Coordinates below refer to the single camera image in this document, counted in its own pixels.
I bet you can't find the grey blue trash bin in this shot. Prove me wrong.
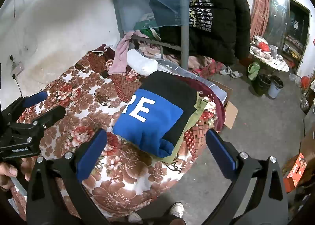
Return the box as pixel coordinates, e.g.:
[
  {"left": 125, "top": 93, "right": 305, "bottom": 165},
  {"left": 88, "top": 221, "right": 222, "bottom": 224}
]
[{"left": 268, "top": 75, "right": 284, "bottom": 99}]

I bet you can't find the white power strip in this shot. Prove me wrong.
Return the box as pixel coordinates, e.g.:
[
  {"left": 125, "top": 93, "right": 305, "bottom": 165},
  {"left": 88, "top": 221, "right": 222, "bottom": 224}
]
[{"left": 11, "top": 61, "right": 25, "bottom": 76}]

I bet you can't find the white oval table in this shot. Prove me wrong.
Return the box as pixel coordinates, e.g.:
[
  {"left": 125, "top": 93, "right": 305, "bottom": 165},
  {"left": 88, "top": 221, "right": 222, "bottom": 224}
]
[{"left": 248, "top": 43, "right": 290, "bottom": 73}]

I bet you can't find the brown cardboard box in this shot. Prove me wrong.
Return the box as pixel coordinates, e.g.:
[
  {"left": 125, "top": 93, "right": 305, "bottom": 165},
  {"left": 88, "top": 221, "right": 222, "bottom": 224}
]
[{"left": 283, "top": 129, "right": 315, "bottom": 186}]

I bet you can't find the dark green cloth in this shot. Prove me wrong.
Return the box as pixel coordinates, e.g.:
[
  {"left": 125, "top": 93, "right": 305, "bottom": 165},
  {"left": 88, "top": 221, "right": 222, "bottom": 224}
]
[{"left": 133, "top": 19, "right": 158, "bottom": 40}]

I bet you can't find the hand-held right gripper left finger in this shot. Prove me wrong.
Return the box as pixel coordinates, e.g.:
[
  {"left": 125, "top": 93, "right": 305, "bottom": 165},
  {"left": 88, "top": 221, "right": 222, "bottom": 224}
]
[{"left": 26, "top": 129, "right": 110, "bottom": 225}]

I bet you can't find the pink cloth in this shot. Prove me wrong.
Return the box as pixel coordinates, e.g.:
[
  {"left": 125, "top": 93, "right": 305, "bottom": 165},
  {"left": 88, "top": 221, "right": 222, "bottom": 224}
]
[{"left": 108, "top": 32, "right": 138, "bottom": 75}]

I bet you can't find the olive green cloth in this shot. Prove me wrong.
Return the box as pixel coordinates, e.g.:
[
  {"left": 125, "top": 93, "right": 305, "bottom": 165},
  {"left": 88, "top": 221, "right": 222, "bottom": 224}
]
[{"left": 160, "top": 92, "right": 209, "bottom": 165}]

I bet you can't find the person's left hand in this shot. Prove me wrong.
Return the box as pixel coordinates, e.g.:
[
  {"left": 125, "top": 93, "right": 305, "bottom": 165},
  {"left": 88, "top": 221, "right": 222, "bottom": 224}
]
[{"left": 0, "top": 157, "right": 32, "bottom": 192}]

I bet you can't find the pink curtain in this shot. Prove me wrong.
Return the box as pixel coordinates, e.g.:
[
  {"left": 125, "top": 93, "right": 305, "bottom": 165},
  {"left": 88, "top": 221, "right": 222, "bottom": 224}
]
[{"left": 250, "top": 0, "right": 274, "bottom": 41}]

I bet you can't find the grey metal pole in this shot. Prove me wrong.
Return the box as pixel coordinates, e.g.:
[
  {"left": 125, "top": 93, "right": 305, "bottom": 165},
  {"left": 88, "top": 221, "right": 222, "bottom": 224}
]
[{"left": 179, "top": 0, "right": 190, "bottom": 68}]

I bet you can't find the orange printed box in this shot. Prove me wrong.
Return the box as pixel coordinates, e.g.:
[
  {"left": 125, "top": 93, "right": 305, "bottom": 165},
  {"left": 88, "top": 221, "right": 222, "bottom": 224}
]
[{"left": 283, "top": 152, "right": 308, "bottom": 193}]

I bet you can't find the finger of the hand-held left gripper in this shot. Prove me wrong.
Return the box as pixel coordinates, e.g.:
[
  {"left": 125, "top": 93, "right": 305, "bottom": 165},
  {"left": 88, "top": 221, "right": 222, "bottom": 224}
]
[
  {"left": 15, "top": 106, "right": 66, "bottom": 132},
  {"left": 5, "top": 91, "right": 48, "bottom": 117}
]

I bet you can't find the maroon blanket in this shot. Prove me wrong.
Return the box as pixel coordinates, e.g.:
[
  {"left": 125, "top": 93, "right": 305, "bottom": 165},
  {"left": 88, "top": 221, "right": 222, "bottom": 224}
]
[{"left": 182, "top": 75, "right": 226, "bottom": 132}]

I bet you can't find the pile of mixed clothes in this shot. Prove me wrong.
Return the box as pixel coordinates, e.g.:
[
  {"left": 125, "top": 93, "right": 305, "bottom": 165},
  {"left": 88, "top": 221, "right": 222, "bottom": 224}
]
[{"left": 138, "top": 40, "right": 217, "bottom": 73}]

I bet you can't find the black printed puffer jacket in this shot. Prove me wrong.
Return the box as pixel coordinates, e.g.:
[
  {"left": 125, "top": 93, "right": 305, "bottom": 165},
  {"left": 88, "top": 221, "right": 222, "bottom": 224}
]
[{"left": 157, "top": 0, "right": 251, "bottom": 67}]

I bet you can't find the black trash bin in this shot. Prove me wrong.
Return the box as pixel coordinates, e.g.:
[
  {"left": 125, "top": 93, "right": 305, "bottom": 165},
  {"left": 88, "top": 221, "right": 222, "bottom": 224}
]
[{"left": 253, "top": 74, "right": 271, "bottom": 96}]

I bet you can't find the person's dark trouser leg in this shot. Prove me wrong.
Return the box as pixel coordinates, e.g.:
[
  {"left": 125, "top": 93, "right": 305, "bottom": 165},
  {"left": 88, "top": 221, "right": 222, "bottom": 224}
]
[{"left": 141, "top": 211, "right": 187, "bottom": 225}]

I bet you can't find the blue and black hooded jacket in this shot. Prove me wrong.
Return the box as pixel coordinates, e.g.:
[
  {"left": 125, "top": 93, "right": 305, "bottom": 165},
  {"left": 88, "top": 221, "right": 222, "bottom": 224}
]
[{"left": 113, "top": 71, "right": 200, "bottom": 158}]

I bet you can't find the green thermos jug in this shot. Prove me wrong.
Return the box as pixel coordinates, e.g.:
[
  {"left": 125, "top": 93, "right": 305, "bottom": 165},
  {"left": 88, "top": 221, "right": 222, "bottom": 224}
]
[{"left": 247, "top": 61, "right": 261, "bottom": 81}]

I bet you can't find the person's white shoe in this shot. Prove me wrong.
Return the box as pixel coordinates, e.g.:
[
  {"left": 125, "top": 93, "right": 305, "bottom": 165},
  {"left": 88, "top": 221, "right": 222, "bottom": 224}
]
[
  {"left": 128, "top": 212, "right": 143, "bottom": 224},
  {"left": 169, "top": 202, "right": 184, "bottom": 218}
]

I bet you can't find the dark glass cabinet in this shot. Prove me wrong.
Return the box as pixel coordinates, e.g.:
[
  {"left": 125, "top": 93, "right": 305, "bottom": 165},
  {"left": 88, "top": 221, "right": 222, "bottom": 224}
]
[{"left": 264, "top": 0, "right": 311, "bottom": 73}]

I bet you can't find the floral blanket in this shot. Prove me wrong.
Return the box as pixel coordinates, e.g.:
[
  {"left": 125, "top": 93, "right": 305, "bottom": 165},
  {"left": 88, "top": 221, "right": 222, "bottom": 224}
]
[{"left": 10, "top": 50, "right": 222, "bottom": 219}]

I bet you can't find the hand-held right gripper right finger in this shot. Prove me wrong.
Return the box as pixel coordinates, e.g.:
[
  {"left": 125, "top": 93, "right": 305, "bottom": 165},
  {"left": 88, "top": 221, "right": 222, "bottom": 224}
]
[{"left": 205, "top": 129, "right": 288, "bottom": 225}]

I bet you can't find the white cloth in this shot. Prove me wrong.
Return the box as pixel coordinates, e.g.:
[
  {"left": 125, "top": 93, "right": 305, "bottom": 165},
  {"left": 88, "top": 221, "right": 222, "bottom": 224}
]
[{"left": 127, "top": 49, "right": 158, "bottom": 76}]

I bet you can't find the flat cardboard piece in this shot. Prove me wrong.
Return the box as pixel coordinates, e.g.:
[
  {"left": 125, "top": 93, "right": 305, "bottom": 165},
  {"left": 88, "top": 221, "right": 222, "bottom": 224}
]
[{"left": 209, "top": 79, "right": 239, "bottom": 129}]

